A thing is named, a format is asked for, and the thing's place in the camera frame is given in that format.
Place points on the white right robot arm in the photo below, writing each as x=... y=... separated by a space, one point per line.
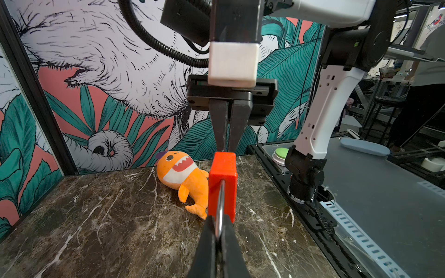
x=359 y=35

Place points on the green push button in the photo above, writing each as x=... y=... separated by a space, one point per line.
x=279 y=156

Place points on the red padlock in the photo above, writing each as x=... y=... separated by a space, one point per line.
x=223 y=183

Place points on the orange shark plush toy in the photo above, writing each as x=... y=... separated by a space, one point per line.
x=178 y=171

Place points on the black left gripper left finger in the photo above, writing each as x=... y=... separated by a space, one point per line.
x=204 y=262

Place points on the white slotted cable duct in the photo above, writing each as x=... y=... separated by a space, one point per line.
x=374 y=260

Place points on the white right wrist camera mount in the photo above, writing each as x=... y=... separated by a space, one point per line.
x=235 y=36

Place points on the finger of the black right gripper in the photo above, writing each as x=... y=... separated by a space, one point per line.
x=240 y=113
x=219 y=116

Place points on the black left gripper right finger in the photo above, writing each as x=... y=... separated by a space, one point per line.
x=232 y=261

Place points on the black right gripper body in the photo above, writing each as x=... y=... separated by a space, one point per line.
x=199 y=94

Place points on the black corner frame post right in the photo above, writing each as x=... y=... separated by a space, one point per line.
x=33 y=93

